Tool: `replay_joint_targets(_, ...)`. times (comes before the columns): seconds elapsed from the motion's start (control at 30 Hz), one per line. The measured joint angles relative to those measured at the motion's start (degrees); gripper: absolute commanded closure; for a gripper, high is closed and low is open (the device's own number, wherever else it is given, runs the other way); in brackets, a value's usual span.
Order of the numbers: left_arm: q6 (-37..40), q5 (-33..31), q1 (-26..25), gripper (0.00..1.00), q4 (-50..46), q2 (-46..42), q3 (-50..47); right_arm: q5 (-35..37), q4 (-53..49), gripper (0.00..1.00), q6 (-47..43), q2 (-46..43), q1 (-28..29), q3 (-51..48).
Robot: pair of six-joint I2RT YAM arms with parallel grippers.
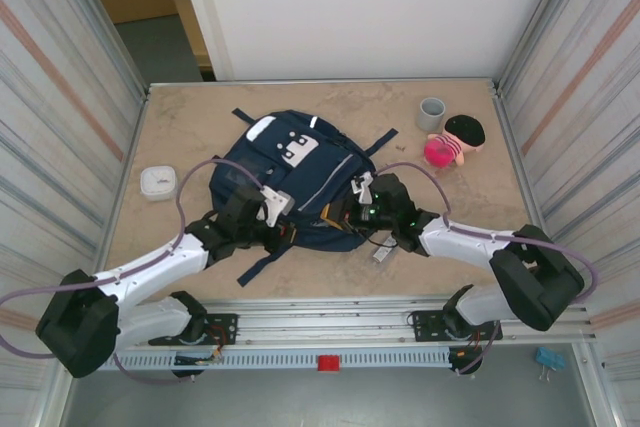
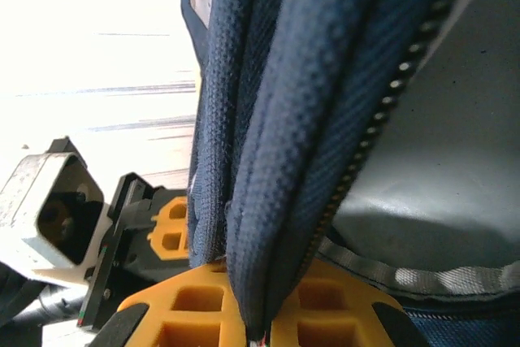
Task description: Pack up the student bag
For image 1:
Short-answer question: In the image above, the navy blue student backpack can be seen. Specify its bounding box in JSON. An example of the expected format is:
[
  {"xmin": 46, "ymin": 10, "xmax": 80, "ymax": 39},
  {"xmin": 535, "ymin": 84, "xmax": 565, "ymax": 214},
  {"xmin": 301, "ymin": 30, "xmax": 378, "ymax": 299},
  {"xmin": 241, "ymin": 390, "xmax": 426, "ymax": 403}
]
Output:
[{"xmin": 208, "ymin": 107, "xmax": 400, "ymax": 288}]

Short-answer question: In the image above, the clear pen box with barcode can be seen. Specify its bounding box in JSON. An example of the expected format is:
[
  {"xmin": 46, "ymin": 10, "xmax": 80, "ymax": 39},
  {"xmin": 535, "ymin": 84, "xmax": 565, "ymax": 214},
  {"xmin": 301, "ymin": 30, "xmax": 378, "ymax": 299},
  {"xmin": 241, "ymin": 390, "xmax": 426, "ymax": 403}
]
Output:
[{"xmin": 372, "ymin": 241, "xmax": 399, "ymax": 264}]

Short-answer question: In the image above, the grey plastic cup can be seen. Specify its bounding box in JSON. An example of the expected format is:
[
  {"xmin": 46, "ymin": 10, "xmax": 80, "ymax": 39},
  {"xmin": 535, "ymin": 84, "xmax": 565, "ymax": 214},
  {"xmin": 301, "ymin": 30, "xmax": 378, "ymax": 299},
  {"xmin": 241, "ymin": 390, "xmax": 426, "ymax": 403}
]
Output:
[{"xmin": 417, "ymin": 96, "xmax": 447, "ymax": 132}]

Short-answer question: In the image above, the plush doll with black hair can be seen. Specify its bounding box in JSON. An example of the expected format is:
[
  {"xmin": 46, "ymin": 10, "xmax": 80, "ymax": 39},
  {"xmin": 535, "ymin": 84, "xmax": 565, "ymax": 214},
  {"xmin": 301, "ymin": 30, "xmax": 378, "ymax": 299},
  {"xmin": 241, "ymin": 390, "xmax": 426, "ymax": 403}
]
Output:
[{"xmin": 423, "ymin": 114, "xmax": 487, "ymax": 170}]

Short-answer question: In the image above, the blue binder clip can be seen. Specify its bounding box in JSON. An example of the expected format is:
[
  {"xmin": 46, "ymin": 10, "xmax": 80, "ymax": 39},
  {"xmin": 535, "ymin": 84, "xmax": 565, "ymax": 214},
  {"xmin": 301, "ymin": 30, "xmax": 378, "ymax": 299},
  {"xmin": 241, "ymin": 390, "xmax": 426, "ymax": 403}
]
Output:
[{"xmin": 535, "ymin": 345, "xmax": 567, "ymax": 384}]

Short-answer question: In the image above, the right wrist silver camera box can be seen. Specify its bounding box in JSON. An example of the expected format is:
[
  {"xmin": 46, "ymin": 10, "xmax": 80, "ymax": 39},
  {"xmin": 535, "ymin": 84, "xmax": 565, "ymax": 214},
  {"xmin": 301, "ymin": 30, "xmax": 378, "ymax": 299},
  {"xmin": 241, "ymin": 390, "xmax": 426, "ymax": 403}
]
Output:
[{"xmin": 352, "ymin": 171, "xmax": 376, "ymax": 206}]

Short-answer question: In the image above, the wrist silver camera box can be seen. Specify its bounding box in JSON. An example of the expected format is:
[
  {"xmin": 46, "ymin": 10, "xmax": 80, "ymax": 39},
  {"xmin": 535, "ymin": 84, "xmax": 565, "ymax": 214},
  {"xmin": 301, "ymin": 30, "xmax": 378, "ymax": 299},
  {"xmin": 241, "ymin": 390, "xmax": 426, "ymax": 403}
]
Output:
[
  {"xmin": 256, "ymin": 186, "xmax": 293, "ymax": 227},
  {"xmin": 352, "ymin": 171, "xmax": 376, "ymax": 206}
]

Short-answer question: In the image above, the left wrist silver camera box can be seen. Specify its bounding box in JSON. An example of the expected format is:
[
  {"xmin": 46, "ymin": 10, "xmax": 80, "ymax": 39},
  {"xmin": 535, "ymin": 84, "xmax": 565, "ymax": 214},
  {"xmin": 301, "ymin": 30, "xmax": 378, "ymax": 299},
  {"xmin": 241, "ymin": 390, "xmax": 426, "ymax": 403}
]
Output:
[{"xmin": 256, "ymin": 186, "xmax": 293, "ymax": 227}]

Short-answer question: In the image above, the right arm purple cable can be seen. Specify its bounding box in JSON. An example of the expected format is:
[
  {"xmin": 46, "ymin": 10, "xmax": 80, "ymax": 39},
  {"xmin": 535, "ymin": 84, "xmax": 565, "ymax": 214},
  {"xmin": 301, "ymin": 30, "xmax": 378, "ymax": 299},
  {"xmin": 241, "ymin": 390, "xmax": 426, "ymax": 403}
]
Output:
[{"xmin": 370, "ymin": 162, "xmax": 600, "ymax": 377}]

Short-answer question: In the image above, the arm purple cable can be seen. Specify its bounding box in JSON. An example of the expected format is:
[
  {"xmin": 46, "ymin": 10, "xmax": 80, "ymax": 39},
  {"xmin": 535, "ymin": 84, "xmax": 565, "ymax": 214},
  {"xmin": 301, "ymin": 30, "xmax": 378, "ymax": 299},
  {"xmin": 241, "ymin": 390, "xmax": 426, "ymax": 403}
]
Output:
[
  {"xmin": 0, "ymin": 158, "xmax": 269, "ymax": 386},
  {"xmin": 370, "ymin": 162, "xmax": 600, "ymax": 377}
]

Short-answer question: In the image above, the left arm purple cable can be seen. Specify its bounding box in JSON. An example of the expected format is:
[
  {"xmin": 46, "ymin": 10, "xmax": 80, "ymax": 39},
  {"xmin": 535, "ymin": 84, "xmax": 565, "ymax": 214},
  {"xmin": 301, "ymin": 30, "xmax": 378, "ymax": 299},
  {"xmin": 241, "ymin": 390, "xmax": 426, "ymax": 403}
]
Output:
[{"xmin": 0, "ymin": 158, "xmax": 269, "ymax": 386}]

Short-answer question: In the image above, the aluminium mounting rail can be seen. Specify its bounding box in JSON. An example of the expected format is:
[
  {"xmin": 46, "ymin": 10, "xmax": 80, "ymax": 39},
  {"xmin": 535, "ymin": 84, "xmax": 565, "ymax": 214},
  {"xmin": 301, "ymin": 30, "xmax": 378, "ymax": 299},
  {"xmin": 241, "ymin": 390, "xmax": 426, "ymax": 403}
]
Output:
[{"xmin": 53, "ymin": 296, "xmax": 599, "ymax": 351}]

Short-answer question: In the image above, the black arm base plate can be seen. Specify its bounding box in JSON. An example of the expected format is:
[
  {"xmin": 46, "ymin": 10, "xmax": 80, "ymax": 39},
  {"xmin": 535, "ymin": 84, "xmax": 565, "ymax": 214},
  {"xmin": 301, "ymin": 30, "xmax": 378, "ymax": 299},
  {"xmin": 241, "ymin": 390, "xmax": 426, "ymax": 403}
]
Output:
[
  {"xmin": 412, "ymin": 304, "xmax": 503, "ymax": 343},
  {"xmin": 149, "ymin": 313, "xmax": 239, "ymax": 347}
]

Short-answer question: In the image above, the slotted grey cable duct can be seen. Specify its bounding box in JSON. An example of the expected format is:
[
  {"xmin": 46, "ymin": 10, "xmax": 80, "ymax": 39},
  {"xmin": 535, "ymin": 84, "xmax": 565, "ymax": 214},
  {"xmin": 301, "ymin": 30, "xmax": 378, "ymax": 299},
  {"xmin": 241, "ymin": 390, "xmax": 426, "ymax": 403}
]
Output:
[{"xmin": 99, "ymin": 349, "xmax": 454, "ymax": 372}]

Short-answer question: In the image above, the translucent corrugated enclosure panel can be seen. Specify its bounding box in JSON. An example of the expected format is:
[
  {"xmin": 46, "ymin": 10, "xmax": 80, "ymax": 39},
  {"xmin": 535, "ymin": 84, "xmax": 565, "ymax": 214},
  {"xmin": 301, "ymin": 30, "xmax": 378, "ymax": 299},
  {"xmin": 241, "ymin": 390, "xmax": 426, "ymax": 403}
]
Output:
[
  {"xmin": 0, "ymin": 0, "xmax": 147, "ymax": 398},
  {"xmin": 498, "ymin": 0, "xmax": 640, "ymax": 373}
]

